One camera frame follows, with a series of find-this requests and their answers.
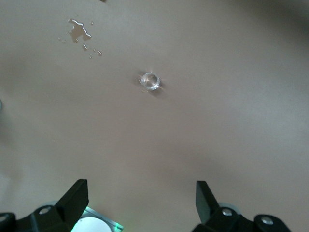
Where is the spilled liquid puddle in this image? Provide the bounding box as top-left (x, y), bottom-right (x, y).
top-left (57, 18), bottom-right (103, 59)

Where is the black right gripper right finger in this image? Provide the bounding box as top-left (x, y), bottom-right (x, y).
top-left (194, 180), bottom-right (290, 232)

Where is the brown table cover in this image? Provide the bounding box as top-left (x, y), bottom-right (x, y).
top-left (0, 0), bottom-right (309, 232)

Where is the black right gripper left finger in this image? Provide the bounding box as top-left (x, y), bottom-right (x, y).
top-left (0, 178), bottom-right (89, 232)

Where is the small clear glass cup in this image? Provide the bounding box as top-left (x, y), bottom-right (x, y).
top-left (139, 71), bottom-right (162, 92)

